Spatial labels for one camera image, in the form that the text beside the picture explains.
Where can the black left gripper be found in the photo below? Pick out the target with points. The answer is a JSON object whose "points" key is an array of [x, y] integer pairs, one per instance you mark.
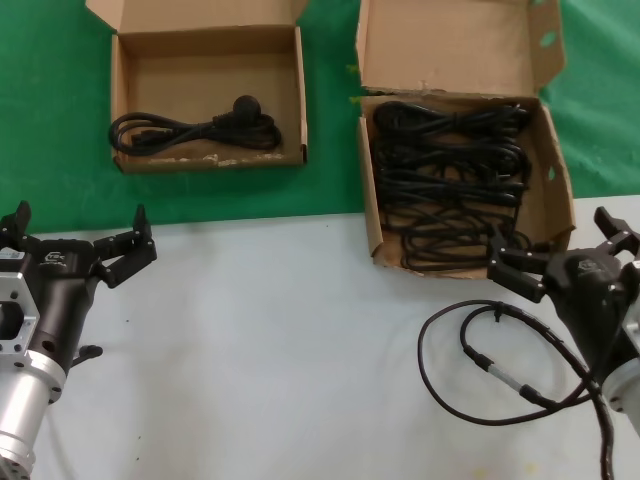
{"points": [[60, 300]]}

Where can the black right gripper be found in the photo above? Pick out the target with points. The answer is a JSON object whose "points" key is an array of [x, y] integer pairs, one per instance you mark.
{"points": [[590, 300]]}

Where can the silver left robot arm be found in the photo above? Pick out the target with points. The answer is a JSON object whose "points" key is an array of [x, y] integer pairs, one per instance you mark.
{"points": [[20, 400]]}

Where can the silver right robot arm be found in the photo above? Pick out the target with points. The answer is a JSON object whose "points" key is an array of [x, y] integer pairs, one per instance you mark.
{"points": [[625, 390]]}

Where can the small brown cardboard box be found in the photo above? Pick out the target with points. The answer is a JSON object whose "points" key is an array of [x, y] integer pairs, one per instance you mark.
{"points": [[200, 70]]}

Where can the large brown cardboard box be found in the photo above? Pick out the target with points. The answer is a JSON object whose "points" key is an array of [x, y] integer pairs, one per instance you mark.
{"points": [[450, 45]]}

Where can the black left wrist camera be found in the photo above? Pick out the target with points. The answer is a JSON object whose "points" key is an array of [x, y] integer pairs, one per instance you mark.
{"points": [[10, 260]]}

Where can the silver left camera bracket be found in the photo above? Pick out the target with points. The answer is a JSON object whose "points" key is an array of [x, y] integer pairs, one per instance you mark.
{"points": [[20, 285]]}

